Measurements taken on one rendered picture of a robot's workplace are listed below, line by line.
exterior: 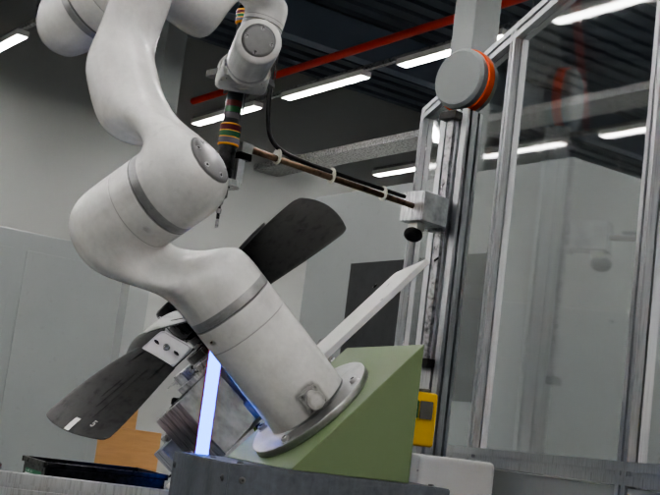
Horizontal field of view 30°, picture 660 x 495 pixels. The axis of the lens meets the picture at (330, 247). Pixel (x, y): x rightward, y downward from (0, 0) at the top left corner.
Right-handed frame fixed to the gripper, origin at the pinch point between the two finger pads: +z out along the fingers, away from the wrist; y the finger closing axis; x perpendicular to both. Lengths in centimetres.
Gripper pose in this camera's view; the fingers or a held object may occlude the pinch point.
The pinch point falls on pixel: (237, 85)
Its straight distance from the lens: 251.6
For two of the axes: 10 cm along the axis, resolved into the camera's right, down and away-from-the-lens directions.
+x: 1.2, -9.8, 1.6
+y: 9.7, 1.5, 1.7
